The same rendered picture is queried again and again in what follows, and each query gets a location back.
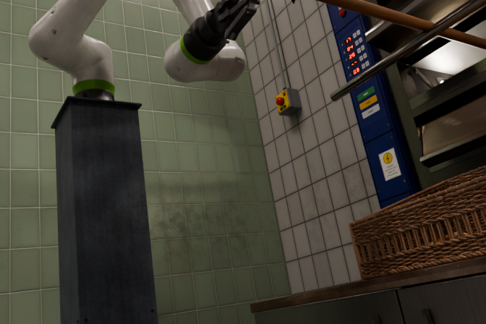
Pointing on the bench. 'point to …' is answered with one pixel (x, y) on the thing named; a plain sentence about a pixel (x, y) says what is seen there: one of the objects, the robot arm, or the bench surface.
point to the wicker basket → (424, 228)
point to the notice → (389, 164)
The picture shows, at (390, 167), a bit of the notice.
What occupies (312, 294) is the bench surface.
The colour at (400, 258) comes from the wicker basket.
